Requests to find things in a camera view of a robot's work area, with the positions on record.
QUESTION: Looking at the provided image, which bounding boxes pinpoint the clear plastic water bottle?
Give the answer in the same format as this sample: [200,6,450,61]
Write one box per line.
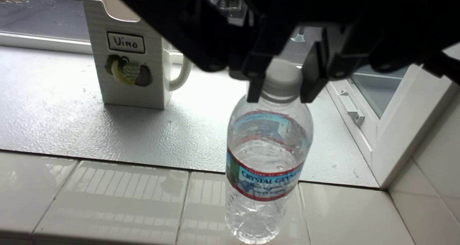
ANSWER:
[225,58,314,245]

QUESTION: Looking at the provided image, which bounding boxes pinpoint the white framed window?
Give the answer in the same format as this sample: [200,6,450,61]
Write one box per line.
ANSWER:
[0,0,460,189]

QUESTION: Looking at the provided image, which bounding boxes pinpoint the white window latch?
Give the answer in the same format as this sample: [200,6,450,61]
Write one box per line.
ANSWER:
[338,89,365,126]

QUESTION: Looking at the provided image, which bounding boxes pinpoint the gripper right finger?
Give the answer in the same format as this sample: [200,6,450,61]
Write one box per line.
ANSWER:
[300,0,460,104]

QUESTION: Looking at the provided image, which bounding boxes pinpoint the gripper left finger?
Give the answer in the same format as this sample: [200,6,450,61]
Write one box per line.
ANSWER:
[114,0,299,103]

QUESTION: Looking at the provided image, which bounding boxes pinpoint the white ceramic pitcher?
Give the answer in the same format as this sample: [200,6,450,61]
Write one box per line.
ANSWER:
[82,0,193,110]

